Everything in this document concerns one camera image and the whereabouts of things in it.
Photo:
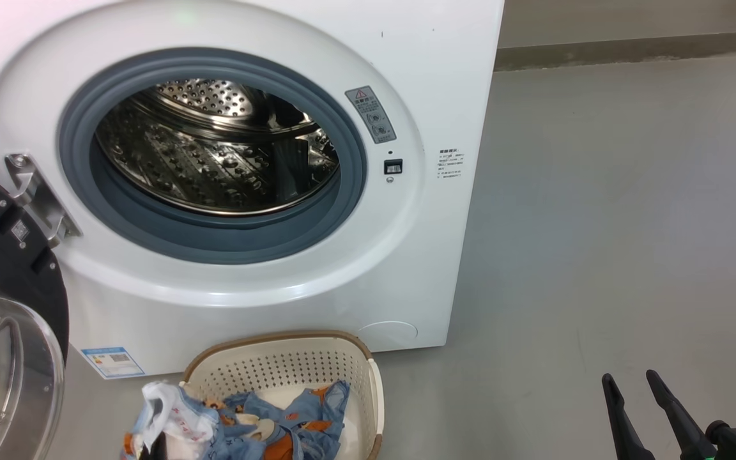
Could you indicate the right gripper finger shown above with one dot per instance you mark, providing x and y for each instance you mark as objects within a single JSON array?
[
  {"x": 681, "y": 418},
  {"x": 623, "y": 428}
]

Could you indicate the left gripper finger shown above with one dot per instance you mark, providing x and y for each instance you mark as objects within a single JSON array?
[{"x": 154, "y": 448}]

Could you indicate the white printed garment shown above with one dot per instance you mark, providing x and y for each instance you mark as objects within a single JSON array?
[{"x": 179, "y": 415}]

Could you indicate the blue cartoon print garment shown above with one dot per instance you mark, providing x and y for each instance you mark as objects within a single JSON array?
[{"x": 304, "y": 421}]

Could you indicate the cream perforated laundry basket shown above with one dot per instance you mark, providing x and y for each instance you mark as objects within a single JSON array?
[{"x": 291, "y": 367}]

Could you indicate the grey rubber door gasket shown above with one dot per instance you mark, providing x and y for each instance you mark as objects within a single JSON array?
[{"x": 214, "y": 239}]

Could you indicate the white front-load washing machine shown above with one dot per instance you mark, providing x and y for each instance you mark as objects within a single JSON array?
[{"x": 419, "y": 255}]

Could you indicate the metal door hinge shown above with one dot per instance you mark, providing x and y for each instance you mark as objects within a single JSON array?
[{"x": 36, "y": 195}]

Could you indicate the black door latch slot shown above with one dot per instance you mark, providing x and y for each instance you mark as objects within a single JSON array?
[{"x": 393, "y": 167}]

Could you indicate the blue energy label sticker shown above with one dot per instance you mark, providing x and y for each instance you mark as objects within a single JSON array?
[{"x": 112, "y": 363}]

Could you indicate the round white filter cover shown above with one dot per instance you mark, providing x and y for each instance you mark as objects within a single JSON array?
[{"x": 387, "y": 335}]

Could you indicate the steel perforated washer drum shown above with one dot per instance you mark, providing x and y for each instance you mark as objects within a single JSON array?
[{"x": 202, "y": 166}]

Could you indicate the small printed text label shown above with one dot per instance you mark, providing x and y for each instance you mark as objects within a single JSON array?
[{"x": 451, "y": 164}]

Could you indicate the grey warning sticker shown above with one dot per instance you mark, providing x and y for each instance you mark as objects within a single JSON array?
[{"x": 371, "y": 115}]

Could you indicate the grey wall baseboard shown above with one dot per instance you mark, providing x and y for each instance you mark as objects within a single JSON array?
[{"x": 630, "y": 50}]

